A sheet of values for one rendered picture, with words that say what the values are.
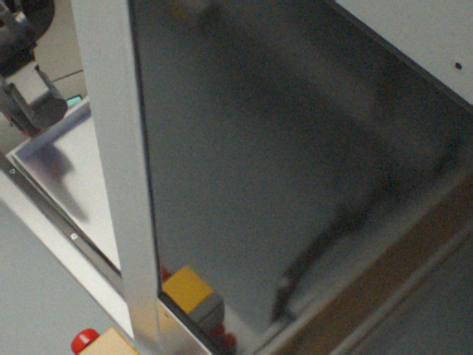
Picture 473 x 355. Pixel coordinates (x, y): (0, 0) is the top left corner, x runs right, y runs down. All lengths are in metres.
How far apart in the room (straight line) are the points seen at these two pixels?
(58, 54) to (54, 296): 0.62
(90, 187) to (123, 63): 0.80
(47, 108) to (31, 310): 1.12
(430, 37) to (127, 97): 0.34
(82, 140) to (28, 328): 0.91
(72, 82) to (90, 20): 1.67
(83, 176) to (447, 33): 1.11
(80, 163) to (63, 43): 0.96
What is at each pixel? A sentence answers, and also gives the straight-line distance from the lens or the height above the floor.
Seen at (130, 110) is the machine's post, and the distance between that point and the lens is 0.68.
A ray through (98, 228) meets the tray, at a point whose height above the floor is 0.88.
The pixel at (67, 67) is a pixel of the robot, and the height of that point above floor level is 0.28.
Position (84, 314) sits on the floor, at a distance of 2.29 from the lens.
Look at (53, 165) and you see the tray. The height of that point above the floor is 0.88.
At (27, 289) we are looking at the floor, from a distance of 2.34.
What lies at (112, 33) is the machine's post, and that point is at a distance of 0.62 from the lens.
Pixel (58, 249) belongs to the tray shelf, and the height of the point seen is 0.88.
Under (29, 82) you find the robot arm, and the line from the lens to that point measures 1.25.
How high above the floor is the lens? 2.11
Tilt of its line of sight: 60 degrees down
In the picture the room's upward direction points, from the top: 2 degrees counter-clockwise
